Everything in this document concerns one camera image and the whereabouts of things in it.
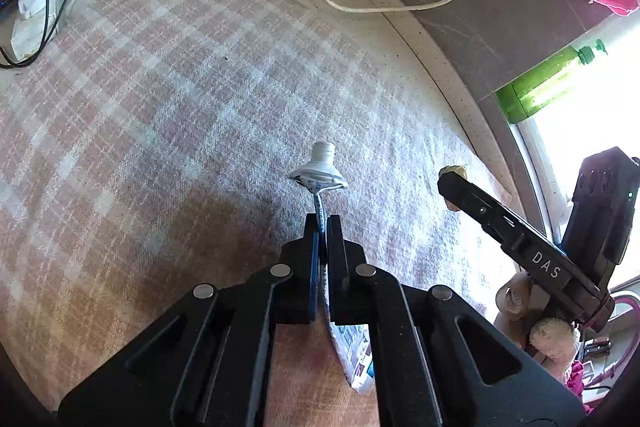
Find squeezed toothpaste tube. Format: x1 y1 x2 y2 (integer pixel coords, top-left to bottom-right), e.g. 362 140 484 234
288 141 374 395

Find small beige nut shell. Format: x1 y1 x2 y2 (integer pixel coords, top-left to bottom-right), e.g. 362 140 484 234
437 165 468 212

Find hand in pink glove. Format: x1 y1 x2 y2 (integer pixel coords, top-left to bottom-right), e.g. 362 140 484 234
494 272 579 384

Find green dish soap bottle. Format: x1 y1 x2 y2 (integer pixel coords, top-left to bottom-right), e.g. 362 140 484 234
496 39 608 124

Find pink plaid cloth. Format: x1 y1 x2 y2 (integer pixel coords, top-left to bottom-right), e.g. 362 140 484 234
1 0 513 410

